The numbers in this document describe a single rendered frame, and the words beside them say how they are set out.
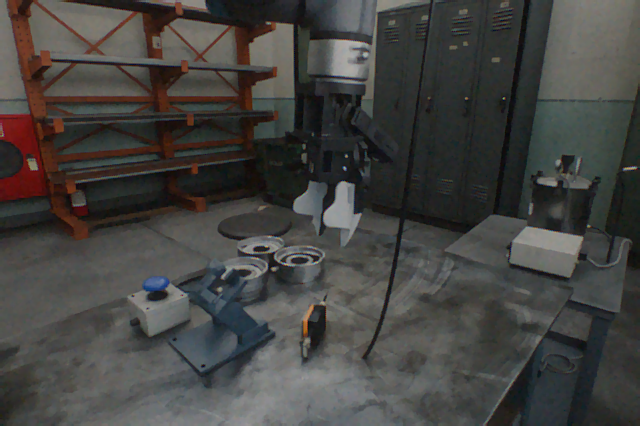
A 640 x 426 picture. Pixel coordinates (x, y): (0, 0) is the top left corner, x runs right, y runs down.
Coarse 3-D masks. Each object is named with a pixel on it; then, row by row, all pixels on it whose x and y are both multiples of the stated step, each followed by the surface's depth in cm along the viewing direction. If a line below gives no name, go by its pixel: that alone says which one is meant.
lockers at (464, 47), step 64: (448, 0) 298; (512, 0) 264; (384, 64) 348; (448, 64) 309; (512, 64) 270; (384, 128) 363; (448, 128) 320; (512, 128) 286; (384, 192) 379; (448, 192) 332; (512, 192) 319
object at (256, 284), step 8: (224, 264) 77; (232, 264) 78; (240, 264) 78; (248, 264) 78; (256, 264) 78; (264, 264) 76; (240, 272) 76; (248, 272) 76; (264, 272) 72; (224, 280) 69; (248, 280) 69; (256, 280) 70; (264, 280) 72; (248, 288) 70; (256, 288) 70; (264, 288) 74; (240, 296) 70; (248, 296) 71
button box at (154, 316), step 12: (168, 288) 65; (132, 300) 61; (144, 300) 61; (156, 300) 61; (168, 300) 61; (180, 300) 62; (132, 312) 62; (144, 312) 58; (156, 312) 59; (168, 312) 61; (180, 312) 62; (132, 324) 60; (144, 324) 59; (156, 324) 60; (168, 324) 61
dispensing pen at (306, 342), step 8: (320, 304) 63; (312, 312) 58; (320, 312) 58; (312, 320) 56; (320, 320) 57; (312, 328) 56; (320, 328) 58; (312, 336) 57; (320, 336) 58; (304, 344) 53; (312, 344) 57; (304, 352) 54
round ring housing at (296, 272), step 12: (276, 252) 81; (288, 252) 83; (300, 252) 84; (312, 252) 83; (276, 264) 77; (288, 264) 75; (300, 264) 77; (312, 264) 75; (324, 264) 79; (288, 276) 75; (300, 276) 75; (312, 276) 77
